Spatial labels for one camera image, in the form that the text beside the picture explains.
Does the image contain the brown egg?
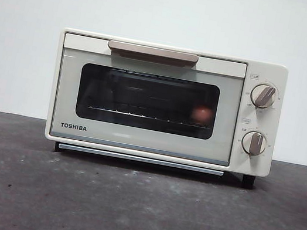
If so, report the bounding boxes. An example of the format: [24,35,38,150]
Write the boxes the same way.
[190,104,214,124]

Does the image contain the beige oven door handle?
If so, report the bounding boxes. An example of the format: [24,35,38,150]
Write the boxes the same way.
[106,39,200,70]

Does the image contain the glass-window oven door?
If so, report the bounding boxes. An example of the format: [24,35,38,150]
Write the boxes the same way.
[47,31,248,167]

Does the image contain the silver crumb tray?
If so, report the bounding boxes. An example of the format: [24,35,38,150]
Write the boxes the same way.
[57,142,224,177]

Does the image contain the cream timer knob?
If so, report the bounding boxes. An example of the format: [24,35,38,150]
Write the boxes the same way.
[239,130,269,158]

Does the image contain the cream temperature knob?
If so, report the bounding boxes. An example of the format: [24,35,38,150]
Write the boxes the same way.
[248,82,278,110]

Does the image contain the cream Toshiba toaster oven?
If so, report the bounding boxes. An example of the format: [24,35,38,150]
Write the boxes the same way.
[40,26,290,192]

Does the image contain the metal wire oven rack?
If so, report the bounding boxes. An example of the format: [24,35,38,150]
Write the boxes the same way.
[87,103,209,130]

